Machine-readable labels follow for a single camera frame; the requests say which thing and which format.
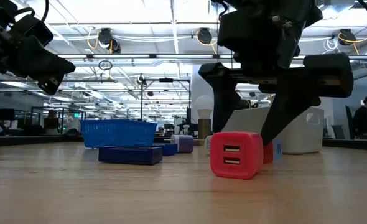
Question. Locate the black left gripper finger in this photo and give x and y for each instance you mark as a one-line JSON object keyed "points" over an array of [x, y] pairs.
{"points": [[46, 62], [51, 85]]}

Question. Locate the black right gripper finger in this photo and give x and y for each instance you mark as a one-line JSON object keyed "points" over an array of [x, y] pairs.
{"points": [[295, 99], [222, 93]]}

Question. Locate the light blue rectangular charger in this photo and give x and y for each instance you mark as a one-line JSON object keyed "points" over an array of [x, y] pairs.
{"points": [[277, 151]]}

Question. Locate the red cube USB charger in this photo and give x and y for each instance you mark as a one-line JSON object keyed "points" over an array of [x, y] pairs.
{"points": [[221, 168]]}

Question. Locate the dark blue box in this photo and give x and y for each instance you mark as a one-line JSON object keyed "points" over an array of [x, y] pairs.
{"points": [[130, 155]]}

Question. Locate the white bulb on wooden base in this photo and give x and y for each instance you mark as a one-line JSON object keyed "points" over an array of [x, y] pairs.
{"points": [[204, 107]]}

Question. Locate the white plastic storage bin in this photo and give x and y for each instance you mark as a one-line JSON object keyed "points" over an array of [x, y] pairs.
{"points": [[301, 133]]}

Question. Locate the person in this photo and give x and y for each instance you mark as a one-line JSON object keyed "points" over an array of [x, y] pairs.
{"points": [[51, 123], [362, 121]]}

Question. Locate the small white lamp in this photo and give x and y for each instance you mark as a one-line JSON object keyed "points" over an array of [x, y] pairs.
{"points": [[186, 128]]}

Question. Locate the dark computer monitor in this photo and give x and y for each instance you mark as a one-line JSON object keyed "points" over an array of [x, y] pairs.
{"points": [[3, 114]]}

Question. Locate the dark slanted panel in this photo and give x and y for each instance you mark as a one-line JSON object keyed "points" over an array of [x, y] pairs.
{"points": [[349, 124]]}

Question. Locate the orange-red rectangular charger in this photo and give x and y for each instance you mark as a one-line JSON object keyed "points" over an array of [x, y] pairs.
{"points": [[268, 154]]}

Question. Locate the purple and white round charger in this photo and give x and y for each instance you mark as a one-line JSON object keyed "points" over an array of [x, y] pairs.
{"points": [[185, 144]]}

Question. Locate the small blue box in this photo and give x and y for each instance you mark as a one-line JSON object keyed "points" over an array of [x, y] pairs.
{"points": [[169, 150]]}

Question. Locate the blue plastic basket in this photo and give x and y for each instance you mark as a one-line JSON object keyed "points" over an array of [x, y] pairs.
{"points": [[118, 133]]}

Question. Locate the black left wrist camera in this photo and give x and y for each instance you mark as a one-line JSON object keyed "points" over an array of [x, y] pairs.
{"points": [[34, 29]]}

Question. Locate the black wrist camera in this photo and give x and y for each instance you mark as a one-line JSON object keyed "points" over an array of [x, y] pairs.
{"points": [[34, 29], [252, 34]]}

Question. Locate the black metal rack frame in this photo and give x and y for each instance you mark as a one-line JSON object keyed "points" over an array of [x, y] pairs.
{"points": [[62, 119]]}

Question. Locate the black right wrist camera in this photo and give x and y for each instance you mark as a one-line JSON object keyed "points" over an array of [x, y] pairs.
{"points": [[252, 34]]}

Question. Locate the black metal frame stand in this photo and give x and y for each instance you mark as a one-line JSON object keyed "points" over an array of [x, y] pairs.
{"points": [[142, 99]]}

